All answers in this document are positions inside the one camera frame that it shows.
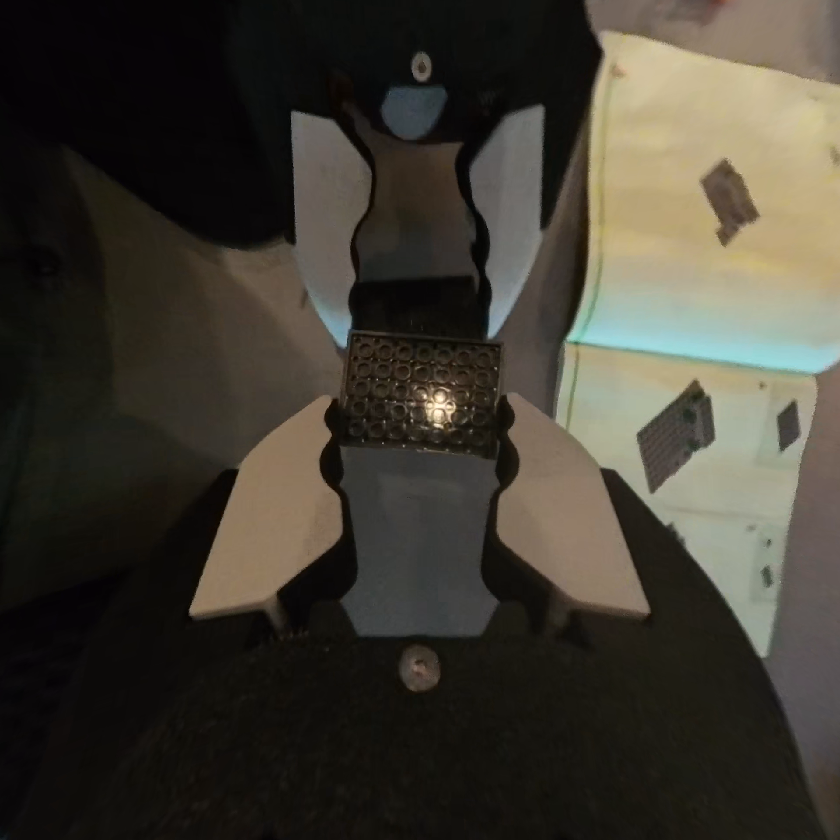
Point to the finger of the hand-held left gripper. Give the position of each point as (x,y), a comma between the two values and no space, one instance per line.
(325,210)
(515,197)

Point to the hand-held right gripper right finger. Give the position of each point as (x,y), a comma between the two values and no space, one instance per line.
(564,531)

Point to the open instruction booklet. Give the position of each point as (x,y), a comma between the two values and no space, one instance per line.
(689,249)

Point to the grey desk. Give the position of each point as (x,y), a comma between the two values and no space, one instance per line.
(164,328)

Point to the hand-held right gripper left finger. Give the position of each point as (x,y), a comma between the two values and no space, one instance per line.
(275,531)

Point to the dark grey studded brick plate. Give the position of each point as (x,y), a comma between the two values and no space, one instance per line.
(420,394)

